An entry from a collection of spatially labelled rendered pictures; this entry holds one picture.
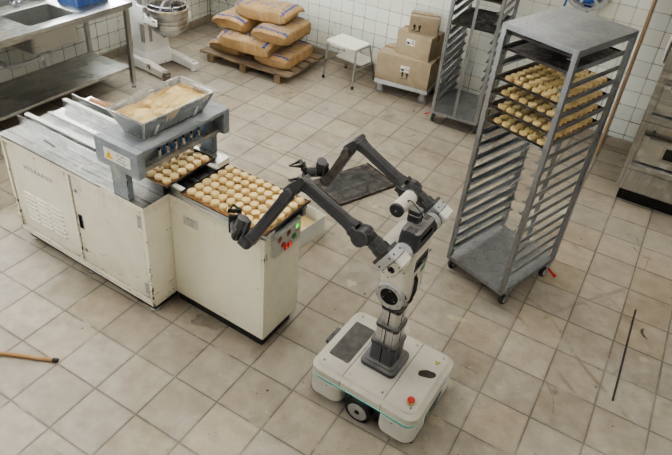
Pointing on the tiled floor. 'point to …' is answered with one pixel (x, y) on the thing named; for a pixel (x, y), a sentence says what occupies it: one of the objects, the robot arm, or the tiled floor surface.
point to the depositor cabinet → (94, 211)
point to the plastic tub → (311, 225)
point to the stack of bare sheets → (356, 184)
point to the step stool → (350, 53)
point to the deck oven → (652, 151)
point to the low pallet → (260, 63)
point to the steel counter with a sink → (19, 34)
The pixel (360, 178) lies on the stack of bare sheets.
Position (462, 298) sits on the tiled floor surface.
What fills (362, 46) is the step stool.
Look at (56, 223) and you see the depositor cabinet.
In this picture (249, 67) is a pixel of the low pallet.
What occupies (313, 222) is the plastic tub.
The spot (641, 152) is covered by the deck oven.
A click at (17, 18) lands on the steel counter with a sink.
